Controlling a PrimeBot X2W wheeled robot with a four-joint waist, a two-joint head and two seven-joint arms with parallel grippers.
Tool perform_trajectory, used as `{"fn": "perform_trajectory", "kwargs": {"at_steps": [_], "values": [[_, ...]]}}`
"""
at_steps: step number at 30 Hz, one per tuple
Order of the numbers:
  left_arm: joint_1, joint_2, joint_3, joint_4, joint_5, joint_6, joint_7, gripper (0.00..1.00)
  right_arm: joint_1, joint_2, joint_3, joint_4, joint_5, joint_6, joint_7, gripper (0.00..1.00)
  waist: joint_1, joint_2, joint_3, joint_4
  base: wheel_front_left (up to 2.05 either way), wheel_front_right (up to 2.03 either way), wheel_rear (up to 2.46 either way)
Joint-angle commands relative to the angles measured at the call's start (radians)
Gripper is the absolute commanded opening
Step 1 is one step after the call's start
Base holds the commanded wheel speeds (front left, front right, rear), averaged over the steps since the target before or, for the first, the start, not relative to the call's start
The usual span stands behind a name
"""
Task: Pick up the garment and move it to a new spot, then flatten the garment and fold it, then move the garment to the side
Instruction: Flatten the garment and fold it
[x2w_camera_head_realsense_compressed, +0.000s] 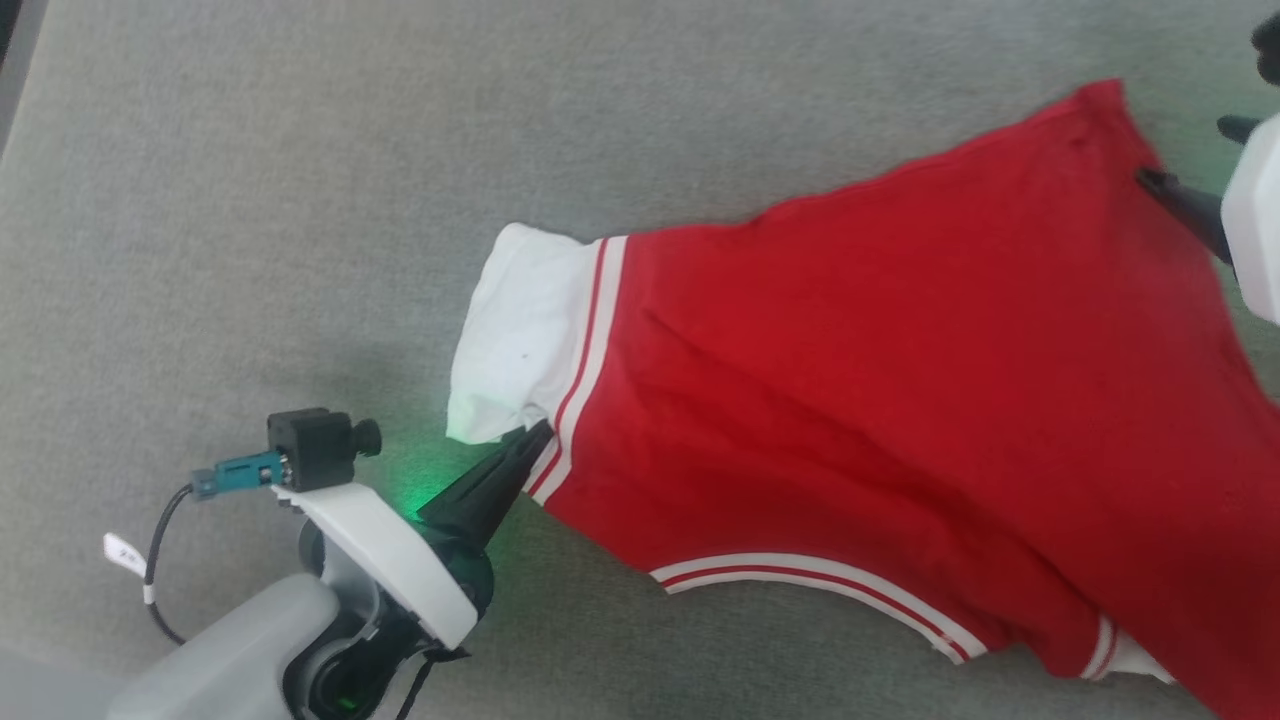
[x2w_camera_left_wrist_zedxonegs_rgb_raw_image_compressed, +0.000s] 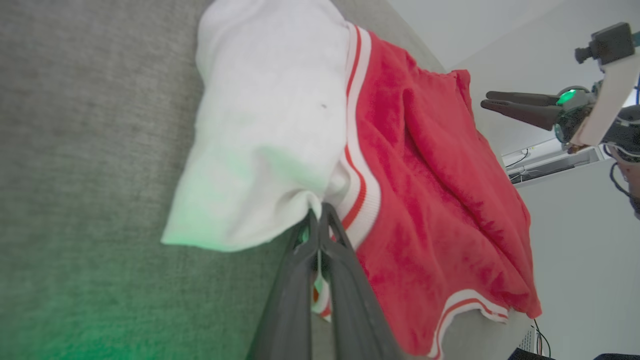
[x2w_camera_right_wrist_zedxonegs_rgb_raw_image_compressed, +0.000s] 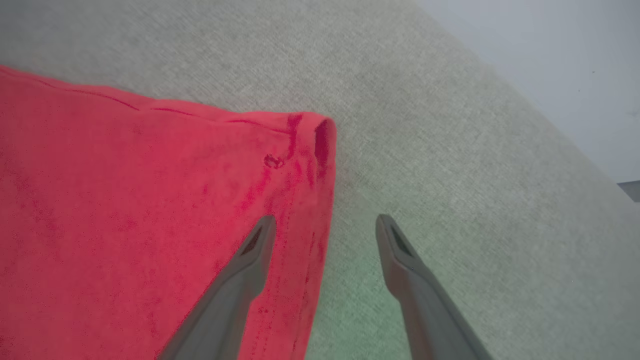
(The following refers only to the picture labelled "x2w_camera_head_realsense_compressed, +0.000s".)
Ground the left teal cable connector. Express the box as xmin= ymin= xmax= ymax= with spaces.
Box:
xmin=190 ymin=450 xmax=288 ymax=499

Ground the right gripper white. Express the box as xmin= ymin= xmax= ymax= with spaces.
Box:
xmin=1135 ymin=110 xmax=1280 ymax=326

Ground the white cable tag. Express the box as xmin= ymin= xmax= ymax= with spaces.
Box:
xmin=102 ymin=533 xmax=148 ymax=578

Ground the left thin black cable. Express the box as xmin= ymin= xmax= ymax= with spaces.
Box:
xmin=143 ymin=483 xmax=469 ymax=720

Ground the red and white garment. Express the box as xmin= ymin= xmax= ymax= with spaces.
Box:
xmin=445 ymin=78 xmax=1280 ymax=720

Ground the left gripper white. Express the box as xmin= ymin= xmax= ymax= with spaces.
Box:
xmin=275 ymin=420 xmax=554 ymax=649

